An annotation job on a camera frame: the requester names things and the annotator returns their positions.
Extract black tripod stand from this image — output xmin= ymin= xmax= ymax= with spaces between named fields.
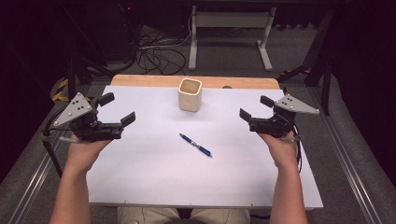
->
xmin=60 ymin=6 xmax=117 ymax=101

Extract hand-held gripper cable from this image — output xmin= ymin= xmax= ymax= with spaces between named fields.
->
xmin=281 ymin=88 xmax=304 ymax=175
xmin=41 ymin=106 xmax=82 ymax=179

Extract blue ballpoint pen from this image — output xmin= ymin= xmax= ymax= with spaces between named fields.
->
xmin=178 ymin=133 xmax=214 ymax=159

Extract aluminium floor rail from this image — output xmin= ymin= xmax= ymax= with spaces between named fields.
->
xmin=306 ymin=87 xmax=379 ymax=224
xmin=7 ymin=125 xmax=68 ymax=224

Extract white table sheet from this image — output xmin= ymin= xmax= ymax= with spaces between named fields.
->
xmin=86 ymin=85 xmax=324 ymax=209

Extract yellow black hazard tape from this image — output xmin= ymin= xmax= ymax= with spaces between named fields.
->
xmin=50 ymin=77 xmax=94 ymax=104

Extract white metal stand frame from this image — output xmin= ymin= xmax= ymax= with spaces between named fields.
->
xmin=188 ymin=5 xmax=277 ymax=72

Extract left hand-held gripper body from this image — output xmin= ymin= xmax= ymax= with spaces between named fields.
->
xmin=52 ymin=91 xmax=124 ymax=143

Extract person's right hand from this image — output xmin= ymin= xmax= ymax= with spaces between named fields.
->
xmin=258 ymin=132 xmax=299 ymax=171

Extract black floor cables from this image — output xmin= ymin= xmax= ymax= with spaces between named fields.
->
xmin=135 ymin=26 xmax=189 ymax=77

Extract right hand-held gripper cable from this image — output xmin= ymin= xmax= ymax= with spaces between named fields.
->
xmin=281 ymin=88 xmax=304 ymax=175

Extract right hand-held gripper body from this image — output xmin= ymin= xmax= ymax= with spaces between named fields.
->
xmin=248 ymin=93 xmax=320 ymax=139

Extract cream square pen holder cup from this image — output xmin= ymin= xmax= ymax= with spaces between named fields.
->
xmin=177 ymin=77 xmax=204 ymax=113

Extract black metal stand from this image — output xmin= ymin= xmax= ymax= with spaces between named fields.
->
xmin=276 ymin=8 xmax=333 ymax=117

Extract left hand-held gripper cable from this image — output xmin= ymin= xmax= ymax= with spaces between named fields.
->
xmin=41 ymin=106 xmax=82 ymax=179

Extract person's left hand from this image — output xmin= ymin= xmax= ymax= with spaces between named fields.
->
xmin=65 ymin=133 xmax=114 ymax=175

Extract person's beige trousers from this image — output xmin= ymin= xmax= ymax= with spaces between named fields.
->
xmin=117 ymin=206 xmax=252 ymax=224

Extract dark curtain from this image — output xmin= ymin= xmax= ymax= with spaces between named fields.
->
xmin=0 ymin=0 xmax=74 ymax=185
xmin=323 ymin=0 xmax=396 ymax=180

